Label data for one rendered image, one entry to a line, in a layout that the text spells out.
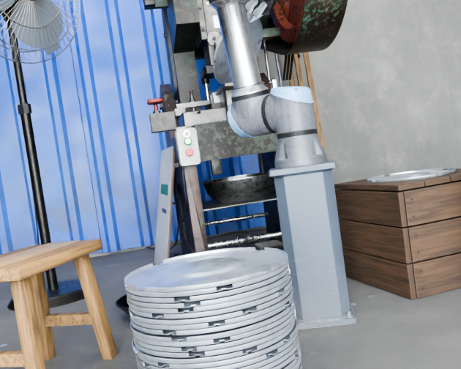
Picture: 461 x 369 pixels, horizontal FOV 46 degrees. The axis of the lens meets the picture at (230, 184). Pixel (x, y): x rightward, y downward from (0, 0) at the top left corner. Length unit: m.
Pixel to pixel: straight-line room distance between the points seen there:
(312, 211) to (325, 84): 2.29
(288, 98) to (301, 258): 0.44
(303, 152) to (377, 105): 2.38
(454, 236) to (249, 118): 0.73
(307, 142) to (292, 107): 0.11
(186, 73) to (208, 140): 0.53
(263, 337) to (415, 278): 0.93
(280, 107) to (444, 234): 0.65
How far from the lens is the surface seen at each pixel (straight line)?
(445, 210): 1.78
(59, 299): 2.36
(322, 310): 1.56
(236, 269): 0.93
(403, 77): 3.96
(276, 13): 2.75
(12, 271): 1.29
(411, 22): 4.06
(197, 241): 2.05
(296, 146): 1.51
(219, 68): 2.07
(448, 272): 1.81
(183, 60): 2.55
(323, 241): 1.52
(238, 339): 0.88
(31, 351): 1.34
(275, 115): 1.55
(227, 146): 2.11
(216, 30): 2.33
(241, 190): 2.21
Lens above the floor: 0.51
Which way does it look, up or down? 3 degrees down
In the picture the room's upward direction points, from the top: 8 degrees counter-clockwise
